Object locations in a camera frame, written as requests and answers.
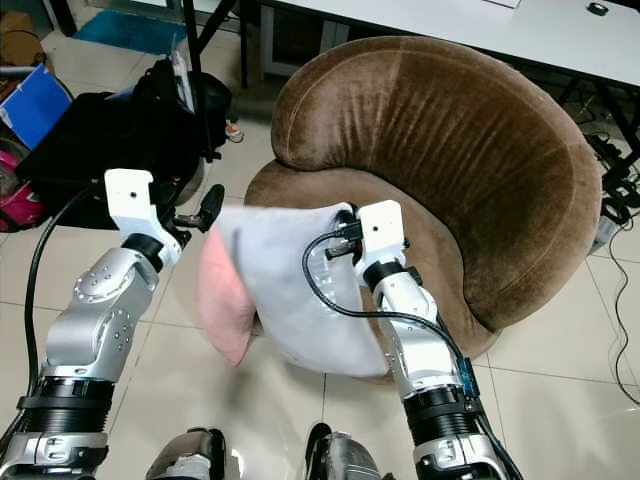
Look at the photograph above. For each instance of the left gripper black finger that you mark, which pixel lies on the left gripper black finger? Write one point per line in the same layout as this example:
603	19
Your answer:
213	203

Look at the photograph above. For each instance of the grey Little Bear pillow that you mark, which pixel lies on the grey Little Bear pillow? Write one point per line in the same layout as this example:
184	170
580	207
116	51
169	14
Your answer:
290	290

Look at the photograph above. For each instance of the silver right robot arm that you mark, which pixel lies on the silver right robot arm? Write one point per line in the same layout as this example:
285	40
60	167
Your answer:
420	350

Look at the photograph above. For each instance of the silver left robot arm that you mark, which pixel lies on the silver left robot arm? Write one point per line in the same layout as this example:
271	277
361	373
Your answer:
100	320

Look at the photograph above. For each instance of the pink pillow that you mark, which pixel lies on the pink pillow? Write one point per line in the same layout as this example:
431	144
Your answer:
225	300

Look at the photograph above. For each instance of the brown velvet round sofa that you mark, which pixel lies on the brown velvet round sofa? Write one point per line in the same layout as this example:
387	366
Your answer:
450	130

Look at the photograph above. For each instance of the teal floor mat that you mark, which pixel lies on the teal floor mat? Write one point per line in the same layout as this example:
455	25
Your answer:
125	32

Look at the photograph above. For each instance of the black equipment case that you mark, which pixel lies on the black equipment case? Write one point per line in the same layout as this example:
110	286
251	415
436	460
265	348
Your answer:
100	150

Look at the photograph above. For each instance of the pink vacuum cleaner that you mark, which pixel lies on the pink vacuum cleaner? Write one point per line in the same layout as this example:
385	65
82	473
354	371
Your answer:
20	200

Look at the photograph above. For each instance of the black stand pole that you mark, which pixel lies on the black stand pole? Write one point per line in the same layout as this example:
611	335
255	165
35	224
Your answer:
193	30

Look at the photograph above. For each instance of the blue folder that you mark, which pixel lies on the blue folder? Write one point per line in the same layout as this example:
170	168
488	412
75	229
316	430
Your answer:
35	105

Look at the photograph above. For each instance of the robot right leg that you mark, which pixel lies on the robot right leg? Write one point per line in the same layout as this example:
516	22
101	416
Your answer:
350	458

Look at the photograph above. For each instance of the long white desk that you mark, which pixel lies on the long white desk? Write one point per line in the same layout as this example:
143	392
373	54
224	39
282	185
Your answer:
460	30

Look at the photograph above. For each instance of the cardboard box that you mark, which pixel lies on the cardboard box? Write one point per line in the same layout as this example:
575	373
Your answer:
20	42

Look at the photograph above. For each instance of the black computer mouse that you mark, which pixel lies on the black computer mouse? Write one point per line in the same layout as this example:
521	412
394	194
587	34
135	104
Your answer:
598	8

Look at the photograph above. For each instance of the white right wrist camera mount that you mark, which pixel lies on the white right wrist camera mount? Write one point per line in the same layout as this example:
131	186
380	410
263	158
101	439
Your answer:
382	230

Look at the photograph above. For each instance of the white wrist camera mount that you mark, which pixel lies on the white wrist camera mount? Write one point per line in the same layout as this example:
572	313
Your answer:
130	200
382	230

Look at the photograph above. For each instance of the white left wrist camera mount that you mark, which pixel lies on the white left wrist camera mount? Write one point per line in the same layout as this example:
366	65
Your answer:
130	200

